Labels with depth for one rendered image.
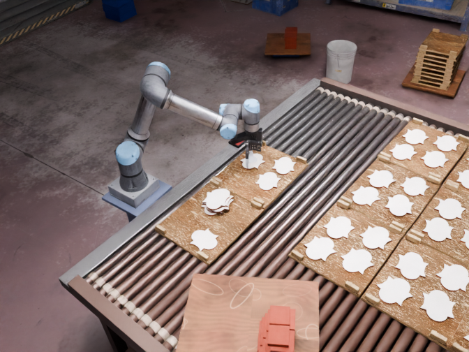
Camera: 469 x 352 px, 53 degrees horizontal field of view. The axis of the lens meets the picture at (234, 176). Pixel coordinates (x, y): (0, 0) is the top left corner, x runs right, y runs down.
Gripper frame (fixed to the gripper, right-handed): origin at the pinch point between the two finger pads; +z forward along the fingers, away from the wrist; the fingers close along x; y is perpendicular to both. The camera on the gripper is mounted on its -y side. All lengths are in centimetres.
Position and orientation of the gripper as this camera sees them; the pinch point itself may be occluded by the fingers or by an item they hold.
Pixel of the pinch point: (248, 159)
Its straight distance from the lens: 248.7
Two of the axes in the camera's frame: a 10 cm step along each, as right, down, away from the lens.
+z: 0.3, 7.6, 6.4
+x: 1.7, -6.4, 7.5
